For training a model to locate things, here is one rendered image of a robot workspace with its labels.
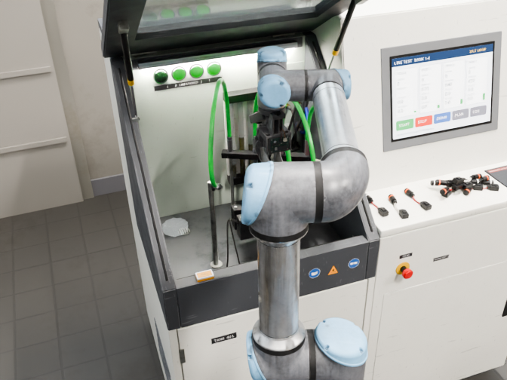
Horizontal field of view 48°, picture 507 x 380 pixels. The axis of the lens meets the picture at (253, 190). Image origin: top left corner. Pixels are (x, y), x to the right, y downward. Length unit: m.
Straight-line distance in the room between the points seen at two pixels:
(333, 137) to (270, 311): 0.38
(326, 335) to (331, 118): 0.47
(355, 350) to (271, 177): 0.45
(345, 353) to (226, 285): 0.57
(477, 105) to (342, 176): 1.21
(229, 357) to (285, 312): 0.78
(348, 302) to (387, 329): 0.25
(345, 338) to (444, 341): 1.15
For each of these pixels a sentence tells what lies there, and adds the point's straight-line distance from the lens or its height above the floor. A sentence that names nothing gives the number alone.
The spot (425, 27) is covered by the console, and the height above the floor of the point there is 1.49.
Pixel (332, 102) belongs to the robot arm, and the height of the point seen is 1.56.
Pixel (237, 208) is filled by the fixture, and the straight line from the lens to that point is 1.93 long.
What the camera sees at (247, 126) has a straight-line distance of 2.08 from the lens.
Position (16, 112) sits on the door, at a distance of 3.62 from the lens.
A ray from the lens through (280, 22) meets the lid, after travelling 1.85.
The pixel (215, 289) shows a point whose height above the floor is 0.91.
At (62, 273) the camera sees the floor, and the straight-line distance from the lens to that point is 3.36.
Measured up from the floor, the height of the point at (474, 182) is 1.01.
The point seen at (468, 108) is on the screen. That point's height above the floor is 1.20.
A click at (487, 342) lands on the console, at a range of 2.60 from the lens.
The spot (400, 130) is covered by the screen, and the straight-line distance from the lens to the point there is 2.03.
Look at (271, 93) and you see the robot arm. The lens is 1.35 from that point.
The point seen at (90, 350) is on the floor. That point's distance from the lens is 2.90.
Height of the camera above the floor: 2.08
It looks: 33 degrees down
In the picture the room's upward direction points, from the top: 2 degrees counter-clockwise
